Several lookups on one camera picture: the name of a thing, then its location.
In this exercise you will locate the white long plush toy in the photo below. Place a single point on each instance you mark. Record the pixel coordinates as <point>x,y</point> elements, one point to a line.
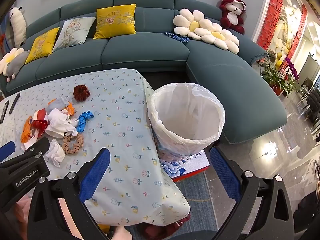
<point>18,27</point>

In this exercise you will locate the wide red wall panel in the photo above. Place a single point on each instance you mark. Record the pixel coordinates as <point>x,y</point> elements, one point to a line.
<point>271,15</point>

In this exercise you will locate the blue beaded scrunchie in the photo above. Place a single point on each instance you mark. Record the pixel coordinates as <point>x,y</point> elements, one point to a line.
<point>175,36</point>

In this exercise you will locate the pink cloth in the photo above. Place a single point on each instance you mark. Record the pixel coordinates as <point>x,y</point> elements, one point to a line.
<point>70,215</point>

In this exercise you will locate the small yellow embroidered pillow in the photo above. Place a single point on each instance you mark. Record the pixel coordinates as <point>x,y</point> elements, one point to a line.
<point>41,45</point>

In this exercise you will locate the pale floral pillow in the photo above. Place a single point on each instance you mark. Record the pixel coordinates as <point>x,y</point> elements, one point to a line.
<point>72,31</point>

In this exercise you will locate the large yellow embroidered pillow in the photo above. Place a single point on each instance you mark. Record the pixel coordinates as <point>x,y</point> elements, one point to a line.
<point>115,21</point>

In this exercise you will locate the dark dining chairs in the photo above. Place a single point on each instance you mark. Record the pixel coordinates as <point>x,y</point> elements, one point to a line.
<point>311,105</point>

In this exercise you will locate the small white crumpled tissue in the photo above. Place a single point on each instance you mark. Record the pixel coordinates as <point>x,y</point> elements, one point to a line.
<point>56,152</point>

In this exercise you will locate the floral print tablecloth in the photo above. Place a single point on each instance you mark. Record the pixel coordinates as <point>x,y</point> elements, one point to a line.
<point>120,120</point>

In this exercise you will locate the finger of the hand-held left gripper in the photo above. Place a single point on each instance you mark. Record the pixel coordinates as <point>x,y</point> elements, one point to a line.
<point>6,150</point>
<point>37,146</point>

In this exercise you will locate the dark standing screen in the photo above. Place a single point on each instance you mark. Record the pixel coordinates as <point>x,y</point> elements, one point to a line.
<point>308,70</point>

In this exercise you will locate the teal sectional sofa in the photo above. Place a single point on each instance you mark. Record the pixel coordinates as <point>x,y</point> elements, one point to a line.
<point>150,52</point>

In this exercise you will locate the white daisy flower cushion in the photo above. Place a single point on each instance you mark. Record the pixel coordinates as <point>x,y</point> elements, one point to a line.
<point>183,21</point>
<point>6,60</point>
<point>222,42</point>

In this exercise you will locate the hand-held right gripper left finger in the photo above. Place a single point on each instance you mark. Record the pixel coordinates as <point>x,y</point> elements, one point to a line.
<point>96,172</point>

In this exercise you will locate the narrow red wall panel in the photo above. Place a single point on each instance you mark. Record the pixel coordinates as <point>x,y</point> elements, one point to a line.
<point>297,30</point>

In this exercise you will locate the red and white box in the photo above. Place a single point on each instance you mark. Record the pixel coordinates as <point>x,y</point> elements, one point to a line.
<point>200,163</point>

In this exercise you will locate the brown scrunchie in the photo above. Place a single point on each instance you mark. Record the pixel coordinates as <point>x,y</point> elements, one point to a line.
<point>66,142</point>

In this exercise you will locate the black remote control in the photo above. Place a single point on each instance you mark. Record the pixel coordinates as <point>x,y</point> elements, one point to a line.
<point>3,112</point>
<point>14,103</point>

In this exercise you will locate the purple orchid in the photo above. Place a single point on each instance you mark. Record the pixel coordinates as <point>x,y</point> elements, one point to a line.
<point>292,67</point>

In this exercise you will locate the yellow gourd ornaments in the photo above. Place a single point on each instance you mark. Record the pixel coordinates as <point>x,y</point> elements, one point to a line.
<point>278,61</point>

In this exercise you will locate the grey blue cloth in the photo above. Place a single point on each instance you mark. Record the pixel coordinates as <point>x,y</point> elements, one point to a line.
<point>56,105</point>

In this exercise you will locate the white crumpled cloth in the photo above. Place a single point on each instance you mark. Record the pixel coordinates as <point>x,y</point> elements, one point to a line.
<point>58,123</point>

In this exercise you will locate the orange cloth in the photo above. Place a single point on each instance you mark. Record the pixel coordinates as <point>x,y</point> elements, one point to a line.
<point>25,132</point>

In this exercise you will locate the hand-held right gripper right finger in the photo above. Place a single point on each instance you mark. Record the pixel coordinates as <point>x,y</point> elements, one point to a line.
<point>225,172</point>

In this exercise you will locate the grey plush toy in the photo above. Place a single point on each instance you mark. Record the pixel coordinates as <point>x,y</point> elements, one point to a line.
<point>17,63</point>

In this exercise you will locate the red teddy bear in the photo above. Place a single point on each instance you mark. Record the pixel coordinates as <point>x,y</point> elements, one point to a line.
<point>228,22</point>

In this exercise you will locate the green potted plant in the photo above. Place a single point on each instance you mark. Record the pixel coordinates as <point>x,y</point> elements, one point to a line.
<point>275,77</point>

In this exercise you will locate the maroon scrunchie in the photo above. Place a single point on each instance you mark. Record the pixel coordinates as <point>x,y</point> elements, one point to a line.
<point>81,93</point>

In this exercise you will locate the trash bin with white liner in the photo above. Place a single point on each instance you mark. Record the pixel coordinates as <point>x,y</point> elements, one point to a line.
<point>185,110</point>

